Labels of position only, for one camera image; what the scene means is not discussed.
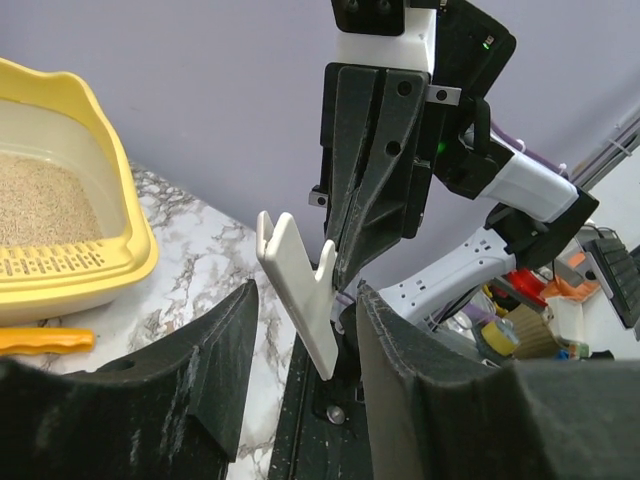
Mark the yellow litter box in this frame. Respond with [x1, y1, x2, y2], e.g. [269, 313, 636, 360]
[1, 60, 159, 325]

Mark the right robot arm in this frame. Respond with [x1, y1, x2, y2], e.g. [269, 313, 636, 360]
[318, 1, 598, 323]

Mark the yellow litter scoop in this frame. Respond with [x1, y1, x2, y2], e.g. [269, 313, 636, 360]
[1, 327, 96, 355]

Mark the white bag sealing clip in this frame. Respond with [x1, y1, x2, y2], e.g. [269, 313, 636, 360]
[256, 211, 338, 381]

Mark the yellow tape roll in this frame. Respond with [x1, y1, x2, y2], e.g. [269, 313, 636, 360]
[480, 319, 520, 357]

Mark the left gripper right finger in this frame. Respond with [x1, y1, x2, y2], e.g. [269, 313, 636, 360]
[356, 286, 639, 479]

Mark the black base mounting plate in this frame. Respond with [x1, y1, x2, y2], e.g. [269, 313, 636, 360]
[267, 286, 373, 480]

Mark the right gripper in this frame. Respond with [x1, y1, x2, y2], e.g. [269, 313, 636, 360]
[320, 62, 438, 290]

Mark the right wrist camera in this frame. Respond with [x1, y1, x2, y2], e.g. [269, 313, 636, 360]
[331, 0, 440, 74]

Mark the black keyboard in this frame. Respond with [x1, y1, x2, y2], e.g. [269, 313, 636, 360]
[591, 238, 639, 329]

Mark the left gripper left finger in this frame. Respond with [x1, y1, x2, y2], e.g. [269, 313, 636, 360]
[1, 281, 259, 479]

